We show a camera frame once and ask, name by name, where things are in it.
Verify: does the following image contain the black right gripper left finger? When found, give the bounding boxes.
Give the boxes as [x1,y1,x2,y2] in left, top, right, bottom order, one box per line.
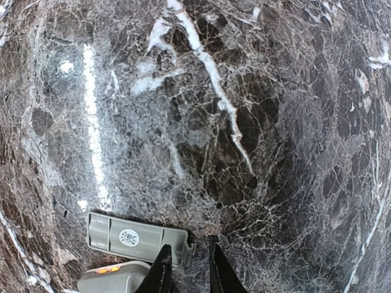
[141,244,172,293]

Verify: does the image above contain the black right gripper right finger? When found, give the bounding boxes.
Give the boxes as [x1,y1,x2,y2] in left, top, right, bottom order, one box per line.
[209,235,247,293]

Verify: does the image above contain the white remote control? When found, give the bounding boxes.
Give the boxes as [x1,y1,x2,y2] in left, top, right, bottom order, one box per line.
[77,261,151,293]

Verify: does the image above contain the grey battery cover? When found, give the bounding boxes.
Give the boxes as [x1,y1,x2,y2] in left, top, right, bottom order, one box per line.
[86,212,196,267]

